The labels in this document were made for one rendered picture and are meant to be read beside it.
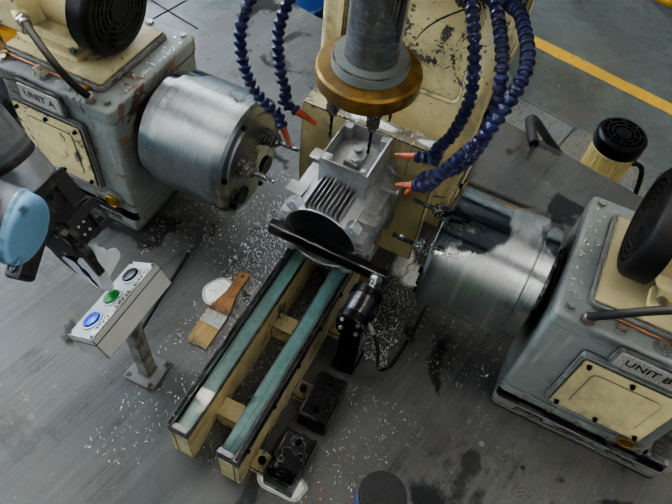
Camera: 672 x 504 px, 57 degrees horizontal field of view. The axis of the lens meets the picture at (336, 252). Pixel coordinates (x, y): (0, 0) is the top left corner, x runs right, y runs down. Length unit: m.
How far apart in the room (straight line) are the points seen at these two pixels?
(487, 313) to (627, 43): 2.98
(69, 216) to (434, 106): 0.72
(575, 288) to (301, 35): 1.27
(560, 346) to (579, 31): 2.95
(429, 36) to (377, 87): 0.25
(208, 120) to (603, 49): 2.92
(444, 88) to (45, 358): 0.96
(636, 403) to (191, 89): 0.98
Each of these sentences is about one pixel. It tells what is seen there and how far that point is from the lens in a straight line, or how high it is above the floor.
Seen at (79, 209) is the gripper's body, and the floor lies 1.22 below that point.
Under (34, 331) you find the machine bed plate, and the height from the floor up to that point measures 0.80.
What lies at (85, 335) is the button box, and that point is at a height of 1.07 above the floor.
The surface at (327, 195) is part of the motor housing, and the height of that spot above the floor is 1.10.
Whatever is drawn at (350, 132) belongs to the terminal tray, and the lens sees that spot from 1.24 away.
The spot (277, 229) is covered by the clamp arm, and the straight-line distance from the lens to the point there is 1.21.
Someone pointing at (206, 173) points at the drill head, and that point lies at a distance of 1.23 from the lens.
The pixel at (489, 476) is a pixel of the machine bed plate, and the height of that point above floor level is 0.80.
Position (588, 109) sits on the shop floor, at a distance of 3.40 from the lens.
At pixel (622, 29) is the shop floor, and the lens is 4.07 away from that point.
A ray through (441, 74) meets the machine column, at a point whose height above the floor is 1.22.
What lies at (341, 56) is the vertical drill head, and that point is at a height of 1.36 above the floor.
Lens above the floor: 1.98
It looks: 54 degrees down
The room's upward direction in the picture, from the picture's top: 8 degrees clockwise
